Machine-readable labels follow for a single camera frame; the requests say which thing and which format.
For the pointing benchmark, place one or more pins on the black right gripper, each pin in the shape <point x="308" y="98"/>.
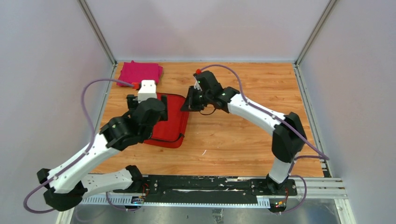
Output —
<point x="189" y="104"/>

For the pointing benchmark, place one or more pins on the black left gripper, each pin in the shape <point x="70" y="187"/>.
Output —
<point x="132" y="104"/>

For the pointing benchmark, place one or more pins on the black red medicine case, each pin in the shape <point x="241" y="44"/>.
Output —
<point x="170" y="133"/>

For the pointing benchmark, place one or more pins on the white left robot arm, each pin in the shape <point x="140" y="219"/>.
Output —
<point x="70" y="183"/>

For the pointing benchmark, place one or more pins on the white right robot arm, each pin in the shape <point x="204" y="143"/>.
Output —
<point x="286" y="130"/>

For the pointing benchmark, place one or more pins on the pink folded cloth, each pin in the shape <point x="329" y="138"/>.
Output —
<point x="134" y="72"/>

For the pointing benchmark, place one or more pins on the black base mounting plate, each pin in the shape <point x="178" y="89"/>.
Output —
<point x="209" y="189"/>

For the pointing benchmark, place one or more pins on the aluminium frame rail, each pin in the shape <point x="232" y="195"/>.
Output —
<point x="97" y="31"/>

